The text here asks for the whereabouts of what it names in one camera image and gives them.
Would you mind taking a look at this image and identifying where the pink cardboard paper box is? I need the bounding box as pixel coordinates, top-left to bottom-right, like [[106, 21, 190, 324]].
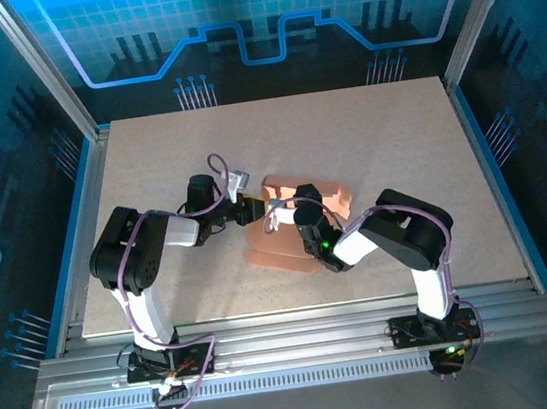
[[235, 162, 364, 285]]

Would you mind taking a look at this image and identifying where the slotted grey cable duct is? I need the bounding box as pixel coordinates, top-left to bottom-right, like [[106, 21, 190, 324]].
[[55, 349, 441, 409]]

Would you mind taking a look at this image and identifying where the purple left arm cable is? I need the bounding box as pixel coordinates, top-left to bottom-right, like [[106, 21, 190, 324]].
[[100, 150, 261, 409]]

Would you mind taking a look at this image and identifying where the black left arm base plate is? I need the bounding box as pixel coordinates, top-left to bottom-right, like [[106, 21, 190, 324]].
[[124, 340, 220, 386]]

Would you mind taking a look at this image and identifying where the long aluminium frame rail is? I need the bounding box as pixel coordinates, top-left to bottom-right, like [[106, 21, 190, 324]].
[[33, 273, 547, 397]]

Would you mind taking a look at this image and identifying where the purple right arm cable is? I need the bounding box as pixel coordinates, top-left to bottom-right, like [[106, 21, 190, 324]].
[[259, 179, 490, 404]]

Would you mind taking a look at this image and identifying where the aluminium frame post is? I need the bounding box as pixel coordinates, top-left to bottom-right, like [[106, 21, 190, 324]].
[[0, 0, 112, 154], [430, 0, 543, 92]]

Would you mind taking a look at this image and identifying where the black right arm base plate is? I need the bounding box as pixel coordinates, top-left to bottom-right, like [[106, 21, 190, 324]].
[[387, 306, 483, 351]]

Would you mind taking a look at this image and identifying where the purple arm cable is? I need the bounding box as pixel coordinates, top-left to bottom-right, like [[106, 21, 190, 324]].
[[259, 179, 490, 404], [100, 150, 261, 409]]

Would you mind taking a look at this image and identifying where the aluminium side rail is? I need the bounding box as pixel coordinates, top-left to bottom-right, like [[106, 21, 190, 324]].
[[25, 127, 140, 359], [442, 67, 547, 304]]

